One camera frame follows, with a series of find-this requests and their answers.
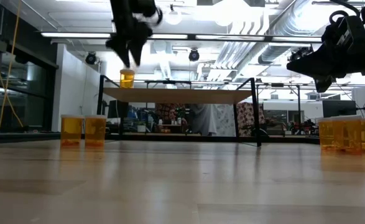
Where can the round white ceiling lamp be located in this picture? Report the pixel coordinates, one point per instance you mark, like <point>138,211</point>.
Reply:
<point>173,23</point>

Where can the dark red floral cloth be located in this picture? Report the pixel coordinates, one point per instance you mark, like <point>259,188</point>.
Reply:
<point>169,112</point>

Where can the black spotlight cluster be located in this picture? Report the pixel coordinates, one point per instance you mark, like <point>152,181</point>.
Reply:
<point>300,53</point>

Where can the black aluminium table rail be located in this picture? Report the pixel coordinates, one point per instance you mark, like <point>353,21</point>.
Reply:
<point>169,137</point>

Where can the white LED light strip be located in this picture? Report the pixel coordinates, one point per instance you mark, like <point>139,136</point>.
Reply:
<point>76,35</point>
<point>229,37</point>
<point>297,39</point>
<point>169,36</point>

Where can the white plant pot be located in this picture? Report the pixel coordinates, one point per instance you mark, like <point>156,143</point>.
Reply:
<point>141,128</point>

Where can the black computer monitor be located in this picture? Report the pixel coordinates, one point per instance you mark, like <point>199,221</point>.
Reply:
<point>117,109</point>
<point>339,109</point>

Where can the plain white hanging cloth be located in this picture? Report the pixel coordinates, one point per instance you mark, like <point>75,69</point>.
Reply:
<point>202,119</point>

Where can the white patterned hanging cloth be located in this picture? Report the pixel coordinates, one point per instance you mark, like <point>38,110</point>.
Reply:
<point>225,119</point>

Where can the silver ceiling air duct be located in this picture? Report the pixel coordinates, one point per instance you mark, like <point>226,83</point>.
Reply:
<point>275,54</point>

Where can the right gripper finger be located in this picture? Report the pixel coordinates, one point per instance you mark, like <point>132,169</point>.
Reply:
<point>323,83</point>
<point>312,65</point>

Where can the small raised wooden shelf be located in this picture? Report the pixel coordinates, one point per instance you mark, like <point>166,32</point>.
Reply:
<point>256,118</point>

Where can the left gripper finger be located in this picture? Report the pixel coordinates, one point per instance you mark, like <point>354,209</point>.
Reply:
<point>121,49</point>
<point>140,40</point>

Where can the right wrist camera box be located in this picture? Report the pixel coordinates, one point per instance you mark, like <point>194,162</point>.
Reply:
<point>354,29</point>

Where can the red floral white cloth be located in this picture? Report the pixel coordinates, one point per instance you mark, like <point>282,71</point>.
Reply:
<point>246,116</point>

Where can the wooden shelf board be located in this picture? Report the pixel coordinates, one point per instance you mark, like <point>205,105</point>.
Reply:
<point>176,96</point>

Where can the black round spotlight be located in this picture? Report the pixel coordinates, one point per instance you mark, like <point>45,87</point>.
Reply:
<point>91,58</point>
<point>194,55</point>

